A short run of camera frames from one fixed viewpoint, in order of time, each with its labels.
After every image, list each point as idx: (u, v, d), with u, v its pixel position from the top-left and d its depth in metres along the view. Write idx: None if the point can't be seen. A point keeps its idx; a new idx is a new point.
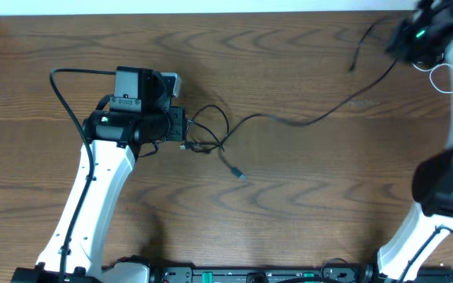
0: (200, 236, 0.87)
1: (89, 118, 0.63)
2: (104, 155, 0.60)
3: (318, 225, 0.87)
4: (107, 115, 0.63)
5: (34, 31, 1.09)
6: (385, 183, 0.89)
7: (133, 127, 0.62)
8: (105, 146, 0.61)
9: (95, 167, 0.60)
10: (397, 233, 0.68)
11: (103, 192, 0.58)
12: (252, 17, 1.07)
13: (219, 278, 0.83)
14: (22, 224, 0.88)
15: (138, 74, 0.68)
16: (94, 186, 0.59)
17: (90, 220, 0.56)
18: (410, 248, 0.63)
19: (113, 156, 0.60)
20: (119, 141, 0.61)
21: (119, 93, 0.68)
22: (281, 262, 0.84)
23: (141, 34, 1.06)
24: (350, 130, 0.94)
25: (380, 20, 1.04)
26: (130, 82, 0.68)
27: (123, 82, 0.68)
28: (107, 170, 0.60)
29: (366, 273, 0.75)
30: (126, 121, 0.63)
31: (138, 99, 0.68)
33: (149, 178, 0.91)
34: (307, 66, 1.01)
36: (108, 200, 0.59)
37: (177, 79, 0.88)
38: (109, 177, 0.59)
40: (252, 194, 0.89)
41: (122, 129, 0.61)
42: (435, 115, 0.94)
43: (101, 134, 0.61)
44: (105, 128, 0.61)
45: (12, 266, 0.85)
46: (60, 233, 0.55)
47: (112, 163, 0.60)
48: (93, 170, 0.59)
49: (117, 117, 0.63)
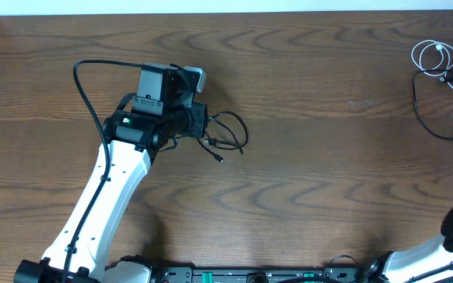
0: (201, 235, 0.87)
1: (111, 117, 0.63)
2: (121, 156, 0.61)
3: (318, 225, 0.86)
4: (129, 117, 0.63)
5: (34, 31, 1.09)
6: (385, 183, 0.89)
7: (152, 131, 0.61)
8: (123, 147, 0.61)
9: (112, 167, 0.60)
10: (414, 248, 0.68)
11: (116, 194, 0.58)
12: (252, 18, 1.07)
13: (219, 278, 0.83)
14: (21, 224, 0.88)
15: (162, 75, 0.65)
16: (108, 187, 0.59)
17: (100, 222, 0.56)
18: (418, 269, 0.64)
19: (130, 159, 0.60)
20: (139, 144, 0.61)
21: (142, 93, 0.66)
22: (282, 262, 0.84)
23: (141, 34, 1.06)
24: (350, 130, 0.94)
25: (379, 20, 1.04)
26: (152, 82, 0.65)
27: (146, 82, 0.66)
28: (122, 172, 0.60)
29: (371, 267, 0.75)
30: (147, 123, 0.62)
31: (160, 101, 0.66)
33: (149, 178, 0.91)
34: (307, 66, 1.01)
36: (119, 201, 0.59)
37: (200, 75, 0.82)
38: (124, 180, 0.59)
40: (252, 194, 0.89)
41: (141, 133, 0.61)
42: (434, 115, 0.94)
43: (121, 136, 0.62)
44: (126, 129, 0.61)
45: (12, 266, 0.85)
46: (68, 229, 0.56)
47: (128, 165, 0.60)
48: (108, 171, 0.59)
49: (138, 119, 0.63)
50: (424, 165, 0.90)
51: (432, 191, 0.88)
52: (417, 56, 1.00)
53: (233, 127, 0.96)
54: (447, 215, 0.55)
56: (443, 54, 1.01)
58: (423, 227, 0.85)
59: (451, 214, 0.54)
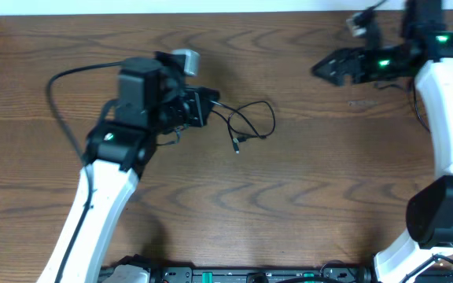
0: (201, 236, 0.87)
1: (92, 134, 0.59)
2: (104, 180, 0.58)
3: (318, 225, 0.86)
4: (112, 132, 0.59)
5: (34, 31, 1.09)
6: (386, 184, 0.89)
7: (138, 148, 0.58)
8: (104, 170, 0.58)
9: (93, 193, 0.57)
10: (394, 248, 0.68)
11: (100, 223, 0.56)
12: (252, 17, 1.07)
13: (219, 278, 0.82)
14: (21, 224, 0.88)
15: (141, 83, 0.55)
16: (90, 216, 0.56)
17: (84, 255, 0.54)
18: (407, 265, 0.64)
19: (113, 183, 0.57)
20: (123, 163, 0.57)
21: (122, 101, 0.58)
22: (282, 263, 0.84)
23: (141, 34, 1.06)
24: (350, 130, 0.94)
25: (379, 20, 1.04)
26: (132, 90, 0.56)
27: (124, 88, 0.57)
28: (104, 200, 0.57)
29: (366, 277, 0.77)
30: (131, 137, 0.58)
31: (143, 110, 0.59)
33: (149, 178, 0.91)
34: (307, 66, 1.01)
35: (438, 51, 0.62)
36: (104, 229, 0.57)
37: (197, 57, 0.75)
38: (108, 207, 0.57)
40: (252, 194, 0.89)
41: (126, 151, 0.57)
42: None
43: (104, 154, 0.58)
44: (109, 147, 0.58)
45: (13, 266, 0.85)
46: (52, 266, 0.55)
47: (111, 191, 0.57)
48: (90, 200, 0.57)
49: (121, 134, 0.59)
50: (425, 165, 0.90)
51: None
52: None
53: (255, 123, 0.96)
54: (410, 218, 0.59)
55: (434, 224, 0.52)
56: None
58: None
59: (412, 218, 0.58)
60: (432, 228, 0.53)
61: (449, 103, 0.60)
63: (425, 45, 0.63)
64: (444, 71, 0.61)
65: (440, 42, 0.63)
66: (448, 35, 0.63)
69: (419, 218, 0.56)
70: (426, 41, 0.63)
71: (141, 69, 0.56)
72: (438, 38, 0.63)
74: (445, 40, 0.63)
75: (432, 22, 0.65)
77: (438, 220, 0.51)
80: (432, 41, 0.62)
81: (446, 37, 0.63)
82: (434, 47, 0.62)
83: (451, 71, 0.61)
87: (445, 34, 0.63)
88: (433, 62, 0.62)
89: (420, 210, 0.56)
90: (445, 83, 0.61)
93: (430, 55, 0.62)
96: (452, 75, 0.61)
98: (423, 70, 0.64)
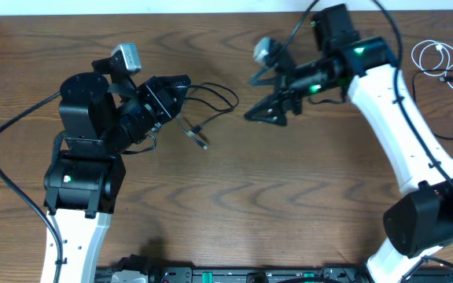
0: (200, 236, 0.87)
1: (49, 174, 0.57)
2: (71, 229, 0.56)
3: (318, 225, 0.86)
4: (70, 172, 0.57)
5: (34, 31, 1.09)
6: (385, 184, 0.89)
7: (101, 185, 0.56)
8: (71, 218, 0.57)
9: (64, 244, 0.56)
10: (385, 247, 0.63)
11: (78, 273, 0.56)
12: (252, 17, 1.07)
13: (219, 278, 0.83)
14: (22, 224, 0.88)
15: (88, 113, 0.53)
16: (67, 268, 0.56)
17: None
18: (402, 268, 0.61)
19: (82, 232, 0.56)
20: (90, 207, 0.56)
21: (73, 134, 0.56)
22: (282, 263, 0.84)
23: (141, 34, 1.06)
24: (350, 130, 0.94)
25: (378, 20, 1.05)
26: (79, 120, 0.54)
27: (71, 121, 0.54)
28: (78, 248, 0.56)
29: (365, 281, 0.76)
30: (91, 175, 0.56)
31: (99, 139, 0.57)
33: (149, 178, 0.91)
34: None
35: (359, 65, 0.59)
36: (85, 276, 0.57)
37: (136, 50, 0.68)
38: (82, 255, 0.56)
40: (252, 194, 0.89)
41: (90, 192, 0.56)
42: (435, 115, 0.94)
43: (69, 197, 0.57)
44: (71, 189, 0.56)
45: (13, 266, 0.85)
46: None
47: (82, 240, 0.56)
48: (62, 252, 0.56)
49: (80, 173, 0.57)
50: None
51: None
52: (418, 56, 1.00)
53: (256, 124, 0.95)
54: (392, 229, 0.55)
55: (415, 239, 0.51)
56: (443, 53, 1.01)
58: None
59: (393, 229, 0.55)
60: (414, 242, 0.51)
61: (389, 115, 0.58)
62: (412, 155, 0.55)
63: (345, 61, 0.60)
64: (372, 85, 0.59)
65: (356, 54, 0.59)
66: (365, 46, 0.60)
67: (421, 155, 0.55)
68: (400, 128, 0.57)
69: (402, 228, 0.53)
70: (345, 56, 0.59)
71: (86, 97, 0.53)
72: (355, 50, 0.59)
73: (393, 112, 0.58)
74: (363, 50, 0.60)
75: (344, 35, 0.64)
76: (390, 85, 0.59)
77: (417, 233, 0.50)
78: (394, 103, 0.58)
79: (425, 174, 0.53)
80: (351, 56, 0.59)
81: (363, 47, 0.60)
82: (356, 61, 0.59)
83: (381, 79, 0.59)
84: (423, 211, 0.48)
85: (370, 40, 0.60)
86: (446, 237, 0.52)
87: (361, 45, 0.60)
88: (359, 77, 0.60)
89: (400, 218, 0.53)
90: (379, 95, 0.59)
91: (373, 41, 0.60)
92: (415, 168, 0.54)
93: (354, 69, 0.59)
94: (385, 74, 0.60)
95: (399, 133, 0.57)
96: (381, 82, 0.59)
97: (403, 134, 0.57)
98: (351, 85, 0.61)
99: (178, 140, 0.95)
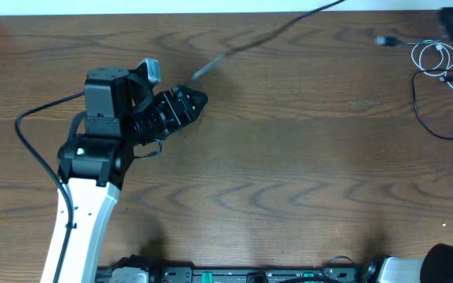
0: (200, 236, 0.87)
1: (64, 145, 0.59)
2: (82, 196, 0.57)
3: (318, 225, 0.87)
4: (83, 145, 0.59)
5: (34, 31, 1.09)
6: (386, 183, 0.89)
7: (112, 157, 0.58)
8: (83, 186, 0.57)
9: (75, 211, 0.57)
10: (408, 264, 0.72)
11: (86, 237, 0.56)
12: (252, 17, 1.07)
13: (219, 278, 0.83)
14: (21, 225, 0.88)
15: (110, 90, 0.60)
16: (75, 233, 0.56)
17: (75, 271, 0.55)
18: None
19: (92, 200, 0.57)
20: (100, 178, 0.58)
21: (93, 112, 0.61)
22: (282, 262, 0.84)
23: (141, 34, 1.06)
24: (349, 130, 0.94)
25: (378, 20, 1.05)
26: (101, 97, 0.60)
27: (93, 98, 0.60)
28: (88, 215, 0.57)
29: (370, 270, 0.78)
30: (104, 148, 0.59)
31: (116, 118, 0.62)
33: (149, 178, 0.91)
34: (307, 66, 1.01)
35: None
36: (93, 244, 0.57)
37: (157, 65, 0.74)
38: (92, 222, 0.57)
40: (252, 194, 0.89)
41: (101, 163, 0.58)
42: (434, 115, 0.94)
43: (80, 169, 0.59)
44: (83, 159, 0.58)
45: (12, 266, 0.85)
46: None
47: (92, 207, 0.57)
48: (71, 218, 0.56)
49: (93, 145, 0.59)
50: (424, 164, 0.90)
51: (432, 191, 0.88)
52: (417, 56, 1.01)
53: (257, 124, 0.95)
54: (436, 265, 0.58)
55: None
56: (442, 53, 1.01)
58: (422, 227, 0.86)
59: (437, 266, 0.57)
60: None
61: None
62: None
63: None
64: None
65: None
66: None
67: None
68: None
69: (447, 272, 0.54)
70: None
71: (108, 78, 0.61)
72: None
73: None
74: None
75: None
76: None
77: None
78: None
79: None
80: None
81: None
82: None
83: None
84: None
85: None
86: None
87: None
88: None
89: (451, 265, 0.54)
90: None
91: None
92: None
93: None
94: None
95: None
96: None
97: None
98: None
99: (177, 139, 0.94)
